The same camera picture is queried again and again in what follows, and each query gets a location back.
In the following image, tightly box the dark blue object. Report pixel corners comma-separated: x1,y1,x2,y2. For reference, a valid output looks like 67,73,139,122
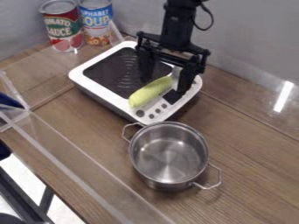
0,92,24,109

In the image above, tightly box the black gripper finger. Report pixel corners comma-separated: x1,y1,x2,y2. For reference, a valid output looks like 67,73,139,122
176,61,202,95
138,49,155,82

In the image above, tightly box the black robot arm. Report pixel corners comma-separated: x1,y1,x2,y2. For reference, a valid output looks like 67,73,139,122
135,0,214,96

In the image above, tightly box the black metal table frame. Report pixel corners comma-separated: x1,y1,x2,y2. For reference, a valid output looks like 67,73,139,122
0,167,55,224

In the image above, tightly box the clear acrylic barrier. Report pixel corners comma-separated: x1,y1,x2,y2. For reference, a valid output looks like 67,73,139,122
0,69,175,224

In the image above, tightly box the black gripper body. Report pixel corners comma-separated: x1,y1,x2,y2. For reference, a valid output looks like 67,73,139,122
135,5,211,74

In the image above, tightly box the tomato sauce can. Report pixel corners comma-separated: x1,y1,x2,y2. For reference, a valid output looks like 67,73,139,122
39,0,83,53

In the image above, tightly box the alphabet soup can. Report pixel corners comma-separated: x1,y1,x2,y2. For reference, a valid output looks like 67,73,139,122
79,0,114,46

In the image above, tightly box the stainless steel pot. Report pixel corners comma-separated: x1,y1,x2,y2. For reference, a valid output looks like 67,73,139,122
122,122,222,192

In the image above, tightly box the white and black stove top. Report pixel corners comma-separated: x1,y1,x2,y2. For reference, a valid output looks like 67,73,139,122
70,41,202,124

